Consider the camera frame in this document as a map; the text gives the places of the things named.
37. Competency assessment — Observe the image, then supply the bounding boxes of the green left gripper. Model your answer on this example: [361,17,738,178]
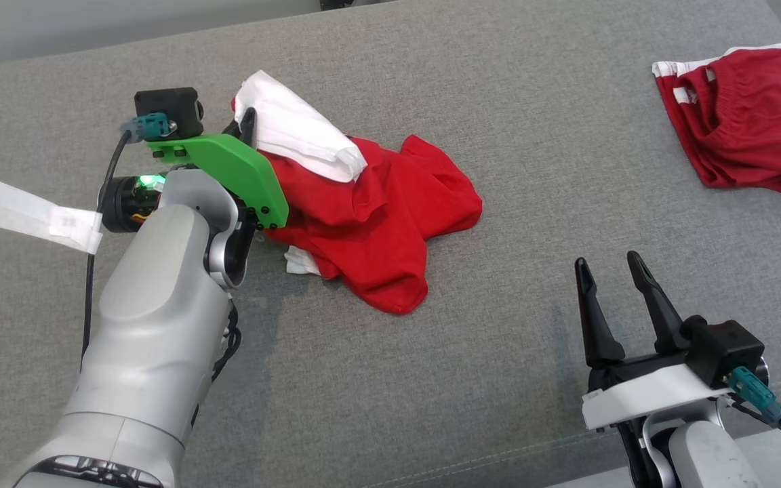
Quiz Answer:
[101,107,290,234]

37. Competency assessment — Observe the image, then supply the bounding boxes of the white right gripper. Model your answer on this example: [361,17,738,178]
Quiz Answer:
[574,251,734,432]

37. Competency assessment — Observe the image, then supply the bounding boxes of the red Bulls jersey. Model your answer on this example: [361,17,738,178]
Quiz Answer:
[231,70,483,317]

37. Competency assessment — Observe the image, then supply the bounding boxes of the red white-striped shorts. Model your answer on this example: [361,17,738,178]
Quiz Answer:
[652,44,781,201]

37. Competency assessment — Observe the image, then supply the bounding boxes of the white tape label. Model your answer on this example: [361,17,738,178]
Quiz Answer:
[0,180,104,256]

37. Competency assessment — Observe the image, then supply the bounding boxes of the teal left camera connector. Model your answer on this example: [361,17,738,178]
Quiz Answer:
[121,113,178,144]

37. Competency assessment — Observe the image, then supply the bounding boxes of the teal camera connector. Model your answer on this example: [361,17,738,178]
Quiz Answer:
[729,366,781,427]
[121,113,178,144]

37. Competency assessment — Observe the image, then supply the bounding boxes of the teal right camera connector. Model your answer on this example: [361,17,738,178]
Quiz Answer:
[729,366,781,427]

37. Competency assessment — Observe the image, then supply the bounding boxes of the grey metal frame post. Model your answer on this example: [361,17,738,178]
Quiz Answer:
[319,0,398,11]

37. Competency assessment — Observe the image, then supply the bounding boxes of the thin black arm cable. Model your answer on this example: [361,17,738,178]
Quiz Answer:
[209,302,242,382]

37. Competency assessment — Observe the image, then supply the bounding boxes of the black left camera cable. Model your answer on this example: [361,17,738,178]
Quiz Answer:
[81,129,135,372]

